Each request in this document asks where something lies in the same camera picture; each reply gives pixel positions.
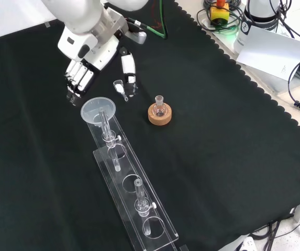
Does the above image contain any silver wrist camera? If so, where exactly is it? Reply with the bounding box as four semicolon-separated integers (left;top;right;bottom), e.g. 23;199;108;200
127;30;148;44

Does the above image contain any green cable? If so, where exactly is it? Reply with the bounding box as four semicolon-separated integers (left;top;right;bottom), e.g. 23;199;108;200
125;0;168;39

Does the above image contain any cork ring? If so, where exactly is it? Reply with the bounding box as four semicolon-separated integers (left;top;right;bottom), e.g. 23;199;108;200
148;103;172;126

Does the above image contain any black bench cloth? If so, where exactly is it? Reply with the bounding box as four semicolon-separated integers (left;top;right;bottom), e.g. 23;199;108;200
0;0;300;251

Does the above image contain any yellow stop button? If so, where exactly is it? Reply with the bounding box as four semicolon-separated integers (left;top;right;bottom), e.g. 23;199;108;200
208;0;230;27

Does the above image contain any translucent plastic funnel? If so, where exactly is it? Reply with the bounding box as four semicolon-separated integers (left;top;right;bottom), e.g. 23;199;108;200
80;96;117;128

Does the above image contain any white power strip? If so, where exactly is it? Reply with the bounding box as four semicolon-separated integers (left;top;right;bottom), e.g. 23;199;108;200
234;236;258;251

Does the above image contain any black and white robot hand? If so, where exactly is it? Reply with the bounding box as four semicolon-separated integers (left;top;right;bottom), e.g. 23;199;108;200
57;26;139;107

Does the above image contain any clear acrylic funnel stand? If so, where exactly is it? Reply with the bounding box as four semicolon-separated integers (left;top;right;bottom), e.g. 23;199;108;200
86;106;180;251

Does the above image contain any round-bottom glass flask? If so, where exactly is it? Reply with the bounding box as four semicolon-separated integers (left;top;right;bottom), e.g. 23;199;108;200
152;95;168;118

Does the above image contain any pale board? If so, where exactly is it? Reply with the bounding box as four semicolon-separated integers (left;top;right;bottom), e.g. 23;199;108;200
236;25;300;82

